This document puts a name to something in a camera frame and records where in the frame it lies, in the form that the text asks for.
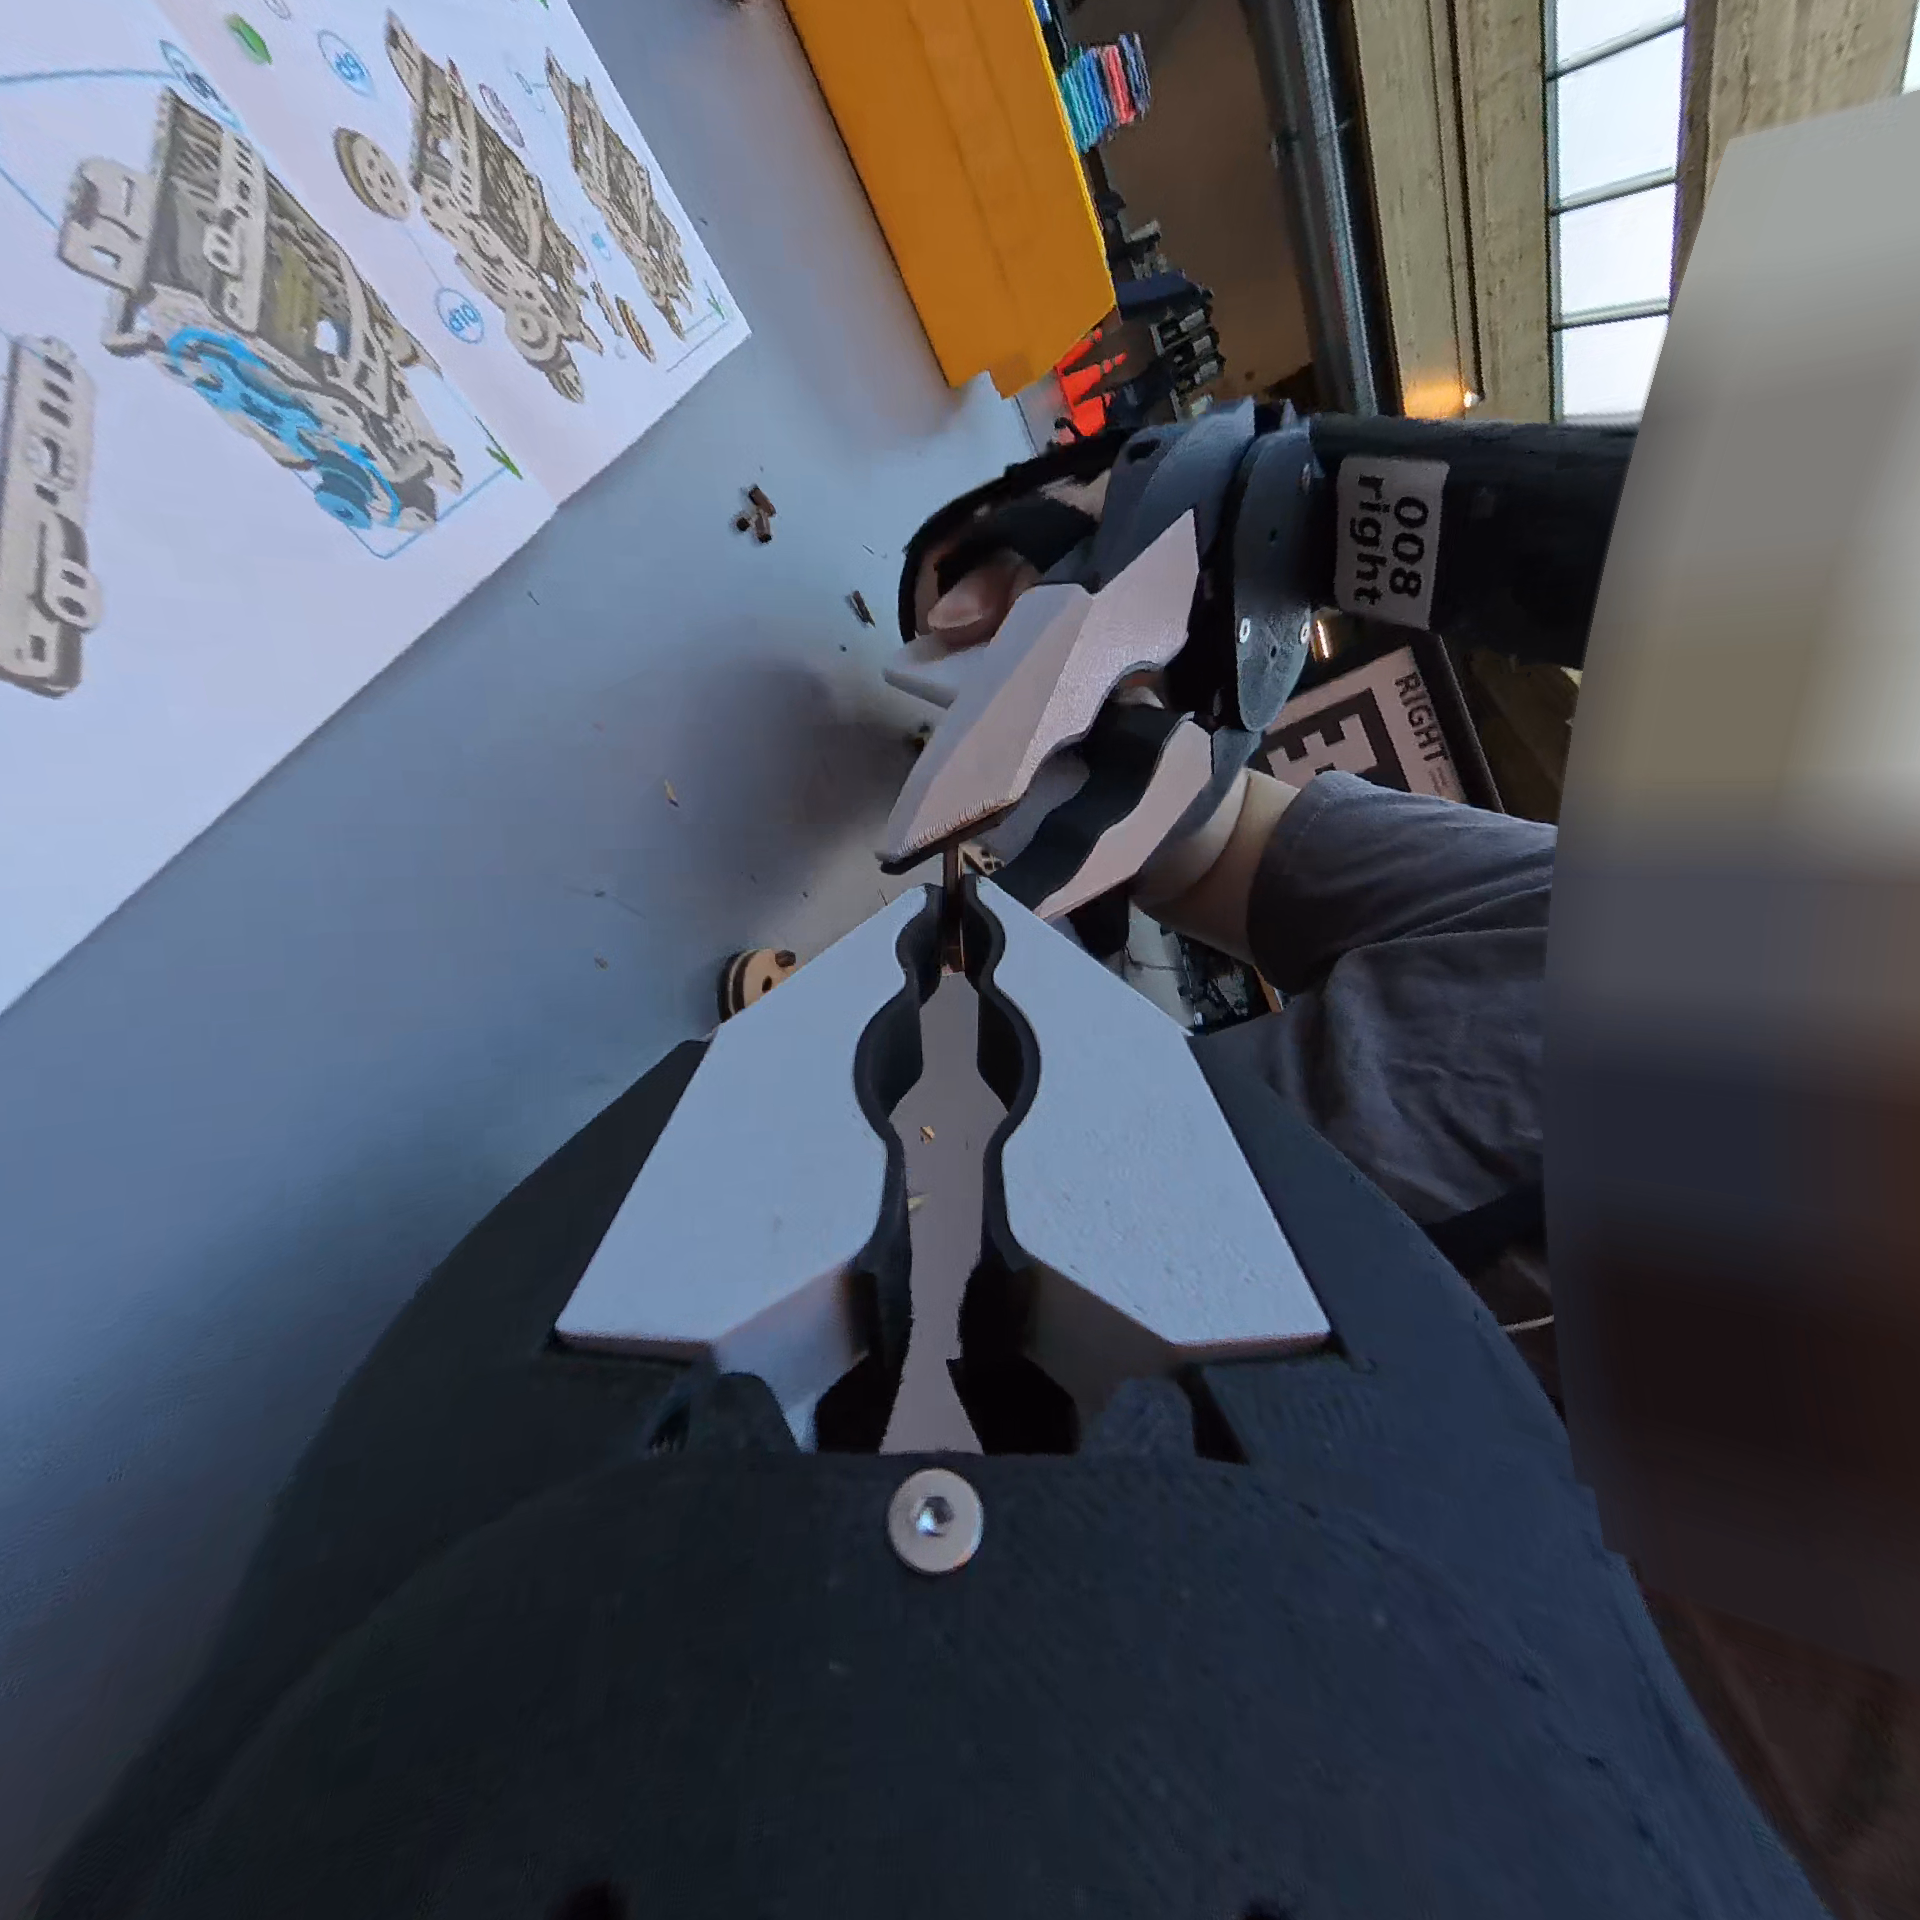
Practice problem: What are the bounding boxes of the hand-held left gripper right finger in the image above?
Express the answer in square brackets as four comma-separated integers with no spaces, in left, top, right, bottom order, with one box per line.
[955,879,1338,1405]

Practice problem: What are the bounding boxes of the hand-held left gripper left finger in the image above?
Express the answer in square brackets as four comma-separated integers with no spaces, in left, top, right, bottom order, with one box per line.
[552,884,961,1453]

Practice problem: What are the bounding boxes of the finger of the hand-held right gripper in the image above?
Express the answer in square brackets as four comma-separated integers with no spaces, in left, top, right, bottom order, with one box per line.
[988,704,1225,924]
[878,512,1206,875]

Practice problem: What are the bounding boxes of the small wooden part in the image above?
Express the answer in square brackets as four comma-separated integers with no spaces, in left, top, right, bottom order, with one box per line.
[942,841,1008,975]

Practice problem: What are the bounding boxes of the person's right forearm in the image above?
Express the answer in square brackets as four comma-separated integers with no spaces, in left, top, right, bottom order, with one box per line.
[1132,768,1562,1232]

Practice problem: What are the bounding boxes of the grey desk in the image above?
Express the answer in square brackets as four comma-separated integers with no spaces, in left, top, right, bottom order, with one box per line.
[0,0,1080,1907]

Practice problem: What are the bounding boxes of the person's right hand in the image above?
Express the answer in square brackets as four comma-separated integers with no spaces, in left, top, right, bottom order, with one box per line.
[896,433,1145,650]

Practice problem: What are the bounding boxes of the red glowing object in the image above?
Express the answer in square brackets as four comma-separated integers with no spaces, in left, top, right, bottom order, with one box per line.
[1054,332,1141,439]

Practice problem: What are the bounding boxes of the grey metal pipe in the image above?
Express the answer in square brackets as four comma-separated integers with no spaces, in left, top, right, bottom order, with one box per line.
[1246,0,1383,423]

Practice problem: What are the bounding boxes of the tall window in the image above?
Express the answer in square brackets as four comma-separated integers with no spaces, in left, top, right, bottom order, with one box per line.
[1545,0,1688,423]

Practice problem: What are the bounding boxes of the yellow plastic bin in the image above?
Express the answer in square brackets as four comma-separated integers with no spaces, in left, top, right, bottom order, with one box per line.
[782,0,1117,396]

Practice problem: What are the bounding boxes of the colourful stacked items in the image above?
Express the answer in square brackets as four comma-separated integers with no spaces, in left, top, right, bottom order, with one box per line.
[1055,37,1157,153]

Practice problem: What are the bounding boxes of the illustrated instruction booklet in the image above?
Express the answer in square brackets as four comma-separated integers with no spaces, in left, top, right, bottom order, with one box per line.
[0,0,750,1015]

